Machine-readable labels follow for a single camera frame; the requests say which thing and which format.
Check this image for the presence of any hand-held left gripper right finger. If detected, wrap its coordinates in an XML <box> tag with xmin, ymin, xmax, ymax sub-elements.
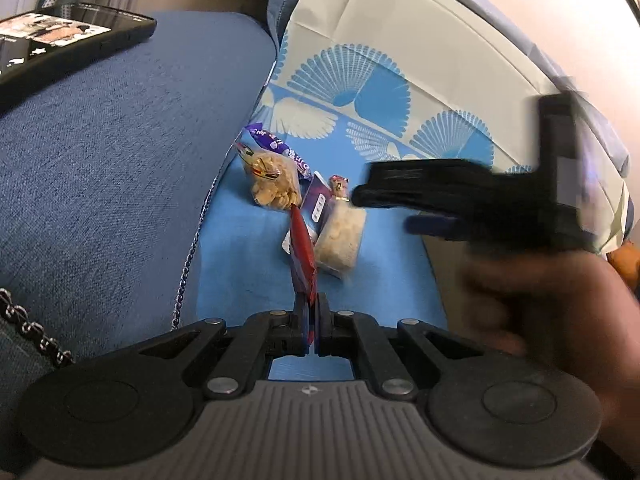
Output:
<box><xmin>316</xmin><ymin>292</ymin><xmax>483</xmax><ymax>402</ymax></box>

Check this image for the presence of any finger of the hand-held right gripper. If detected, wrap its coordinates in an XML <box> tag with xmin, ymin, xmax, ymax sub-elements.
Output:
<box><xmin>351</xmin><ymin>158</ymin><xmax>462</xmax><ymax>209</ymax></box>
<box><xmin>404</xmin><ymin>215</ymin><xmax>467</xmax><ymax>242</ymax></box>

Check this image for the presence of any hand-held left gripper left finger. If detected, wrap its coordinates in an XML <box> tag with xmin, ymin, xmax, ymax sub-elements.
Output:
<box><xmin>132</xmin><ymin>292</ymin><xmax>317</xmax><ymax>402</ymax></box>

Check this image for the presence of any dark red snack packet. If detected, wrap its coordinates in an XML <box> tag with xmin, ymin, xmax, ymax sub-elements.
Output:
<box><xmin>289</xmin><ymin>205</ymin><xmax>318</xmax><ymax>306</ymax></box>

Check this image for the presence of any purple snack packet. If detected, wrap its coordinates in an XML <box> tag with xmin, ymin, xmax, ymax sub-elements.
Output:
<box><xmin>244</xmin><ymin>124</ymin><xmax>313</xmax><ymax>181</ymax></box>

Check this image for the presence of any person's right hand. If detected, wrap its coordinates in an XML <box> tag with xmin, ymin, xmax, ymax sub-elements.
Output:
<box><xmin>460</xmin><ymin>245</ymin><xmax>640</xmax><ymax>411</ymax></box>

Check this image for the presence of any blue fan-print bed sheet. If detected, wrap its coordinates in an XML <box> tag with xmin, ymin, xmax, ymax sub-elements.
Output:
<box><xmin>195</xmin><ymin>0</ymin><xmax>631</xmax><ymax>381</ymax></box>

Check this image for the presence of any clear bag of pale puffs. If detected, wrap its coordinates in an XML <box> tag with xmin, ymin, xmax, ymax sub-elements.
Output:
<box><xmin>312</xmin><ymin>175</ymin><xmax>368</xmax><ymax>281</ymax></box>

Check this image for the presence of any white purple flat packet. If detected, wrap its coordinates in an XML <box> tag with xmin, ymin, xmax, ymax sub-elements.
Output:
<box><xmin>282</xmin><ymin>170</ymin><xmax>333</xmax><ymax>256</ymax></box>

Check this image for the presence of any orange cushion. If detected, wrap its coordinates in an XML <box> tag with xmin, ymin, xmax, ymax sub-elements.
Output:
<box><xmin>605</xmin><ymin>240</ymin><xmax>640</xmax><ymax>281</ymax></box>

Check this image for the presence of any clear bag of cookies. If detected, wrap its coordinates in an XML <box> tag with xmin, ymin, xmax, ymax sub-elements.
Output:
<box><xmin>236</xmin><ymin>142</ymin><xmax>303</xmax><ymax>211</ymax></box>

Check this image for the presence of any light blue bedding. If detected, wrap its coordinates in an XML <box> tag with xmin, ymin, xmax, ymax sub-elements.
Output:
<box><xmin>265</xmin><ymin>0</ymin><xmax>632</xmax><ymax>176</ymax></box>

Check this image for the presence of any grey fabric bag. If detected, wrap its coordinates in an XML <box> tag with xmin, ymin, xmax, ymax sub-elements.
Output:
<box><xmin>0</xmin><ymin>305</ymin><xmax>58</xmax><ymax>461</ymax></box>

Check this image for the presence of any black smartphone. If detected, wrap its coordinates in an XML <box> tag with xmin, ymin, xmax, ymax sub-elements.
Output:
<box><xmin>0</xmin><ymin>2</ymin><xmax>157</xmax><ymax>111</ymax></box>

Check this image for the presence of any metal bag chain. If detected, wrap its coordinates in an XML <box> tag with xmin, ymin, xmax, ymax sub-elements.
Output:
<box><xmin>0</xmin><ymin>287</ymin><xmax>76</xmax><ymax>366</ymax></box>

